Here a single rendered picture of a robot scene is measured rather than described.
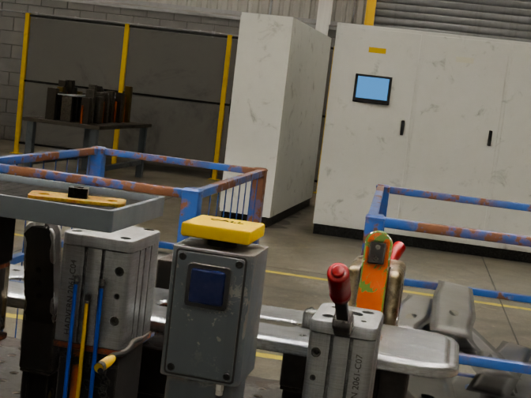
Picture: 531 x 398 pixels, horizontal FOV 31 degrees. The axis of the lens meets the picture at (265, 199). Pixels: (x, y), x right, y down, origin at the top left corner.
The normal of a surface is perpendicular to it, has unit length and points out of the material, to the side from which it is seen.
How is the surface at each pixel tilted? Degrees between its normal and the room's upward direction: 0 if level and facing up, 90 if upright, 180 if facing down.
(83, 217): 90
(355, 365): 90
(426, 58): 90
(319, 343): 90
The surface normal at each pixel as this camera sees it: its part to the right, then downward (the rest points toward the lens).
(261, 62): -0.21, 0.08
